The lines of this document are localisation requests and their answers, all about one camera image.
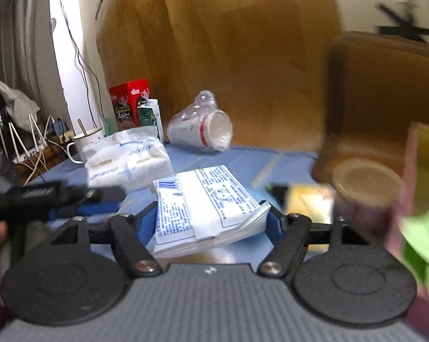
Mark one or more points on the black rack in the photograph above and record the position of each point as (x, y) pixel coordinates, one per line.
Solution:
(410, 28)

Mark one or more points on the brown box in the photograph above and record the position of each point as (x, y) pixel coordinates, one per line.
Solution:
(371, 96)

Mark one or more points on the white enamel mug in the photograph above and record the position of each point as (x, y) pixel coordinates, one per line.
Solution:
(88, 140)

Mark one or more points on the spoon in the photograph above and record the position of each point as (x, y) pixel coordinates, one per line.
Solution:
(81, 126)

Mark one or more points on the white blue-print tissue pack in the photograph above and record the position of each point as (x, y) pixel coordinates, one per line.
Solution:
(207, 206)

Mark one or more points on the red snack box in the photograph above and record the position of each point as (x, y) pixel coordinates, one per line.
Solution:
(127, 103)

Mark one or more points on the bagged stack of plastic cups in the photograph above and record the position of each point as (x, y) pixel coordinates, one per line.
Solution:
(196, 128)

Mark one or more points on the pink box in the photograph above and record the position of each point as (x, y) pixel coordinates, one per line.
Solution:
(424, 171)

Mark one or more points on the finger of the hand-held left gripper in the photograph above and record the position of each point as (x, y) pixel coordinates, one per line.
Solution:
(89, 209)
(105, 194)

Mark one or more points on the yellow card pack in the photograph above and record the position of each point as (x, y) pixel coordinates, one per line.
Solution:
(308, 203)

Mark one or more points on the wooden board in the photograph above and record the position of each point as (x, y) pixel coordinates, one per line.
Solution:
(218, 60)

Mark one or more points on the large white tissue bag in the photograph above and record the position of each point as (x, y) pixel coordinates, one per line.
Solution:
(129, 160)

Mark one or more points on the green paper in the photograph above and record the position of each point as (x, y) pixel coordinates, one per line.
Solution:
(424, 242)

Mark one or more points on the blue mat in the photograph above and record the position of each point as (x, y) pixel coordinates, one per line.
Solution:
(257, 164)

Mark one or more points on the white router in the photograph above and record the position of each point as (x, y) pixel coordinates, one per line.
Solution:
(29, 142)

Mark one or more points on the green white drink carton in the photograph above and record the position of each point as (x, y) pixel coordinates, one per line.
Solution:
(150, 117)

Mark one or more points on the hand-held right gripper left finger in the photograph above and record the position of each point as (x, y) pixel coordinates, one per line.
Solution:
(146, 226)

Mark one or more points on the grey cloth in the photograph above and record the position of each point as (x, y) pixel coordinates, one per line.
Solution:
(16, 101)

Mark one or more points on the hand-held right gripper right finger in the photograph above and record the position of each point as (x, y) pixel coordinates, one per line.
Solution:
(275, 231)

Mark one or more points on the grey curtain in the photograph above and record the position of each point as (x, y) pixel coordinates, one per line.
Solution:
(18, 35)

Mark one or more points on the tin can with plastic lid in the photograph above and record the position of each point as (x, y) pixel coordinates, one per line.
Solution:
(367, 185)

